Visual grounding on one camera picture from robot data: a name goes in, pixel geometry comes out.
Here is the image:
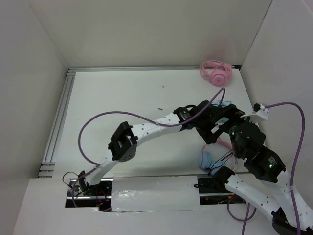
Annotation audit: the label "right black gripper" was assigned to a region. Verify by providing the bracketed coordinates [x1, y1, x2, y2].
[208, 102, 257, 156]

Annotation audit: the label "pink blue cat-ear headphones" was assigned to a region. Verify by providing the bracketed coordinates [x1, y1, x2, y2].
[198, 138, 238, 176]

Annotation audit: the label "black headphone cable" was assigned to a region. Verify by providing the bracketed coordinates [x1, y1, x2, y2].
[207, 149, 235, 176]

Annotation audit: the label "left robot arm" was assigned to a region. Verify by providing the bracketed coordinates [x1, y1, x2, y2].
[78, 100, 223, 195]

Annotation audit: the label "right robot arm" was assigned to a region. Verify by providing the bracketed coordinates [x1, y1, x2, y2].
[213, 103, 313, 235]

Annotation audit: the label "teal white cat-ear headphones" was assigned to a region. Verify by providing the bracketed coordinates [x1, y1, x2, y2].
[212, 100, 232, 125]

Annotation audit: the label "pink round headphones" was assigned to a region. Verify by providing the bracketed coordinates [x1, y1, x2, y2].
[199, 60, 232, 87]

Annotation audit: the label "shiny foil sheet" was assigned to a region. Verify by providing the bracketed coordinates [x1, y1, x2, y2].
[111, 176, 200, 212]

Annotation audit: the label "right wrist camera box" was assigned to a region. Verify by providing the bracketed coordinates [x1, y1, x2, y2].
[241, 103, 269, 123]

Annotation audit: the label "aluminium frame rail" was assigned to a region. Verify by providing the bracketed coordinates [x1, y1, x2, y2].
[38, 65, 242, 178]

